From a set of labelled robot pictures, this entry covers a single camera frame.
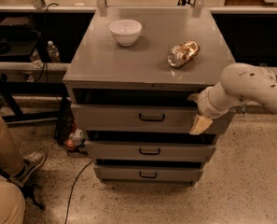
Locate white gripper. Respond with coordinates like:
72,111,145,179
187,82,230,135

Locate grey top drawer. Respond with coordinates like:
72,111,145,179
70,104,237,134

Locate grey drawer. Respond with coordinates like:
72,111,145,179
94,165,203,183
85,141,215,161
70,104,237,134

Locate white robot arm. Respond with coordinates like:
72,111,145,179
187,63,277,135

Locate grey drawer cabinet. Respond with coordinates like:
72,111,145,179
62,7,248,185

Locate grey middle drawer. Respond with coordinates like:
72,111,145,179
85,141,215,161

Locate grey bottom drawer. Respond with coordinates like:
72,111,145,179
94,165,203,183

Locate white ceramic bowl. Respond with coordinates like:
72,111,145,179
109,20,142,47

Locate small items beside cabinet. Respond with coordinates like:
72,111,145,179
64,129,85,151

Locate clear water bottle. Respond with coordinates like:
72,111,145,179
47,41,61,63
30,49,43,69

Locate grey sneaker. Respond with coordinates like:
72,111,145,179
14,149,47,184

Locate black side table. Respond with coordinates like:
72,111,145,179
0,13,67,122

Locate person's near tan leg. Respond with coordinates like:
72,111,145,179
0,180,25,224

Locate black floor cable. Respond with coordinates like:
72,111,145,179
63,159,94,224

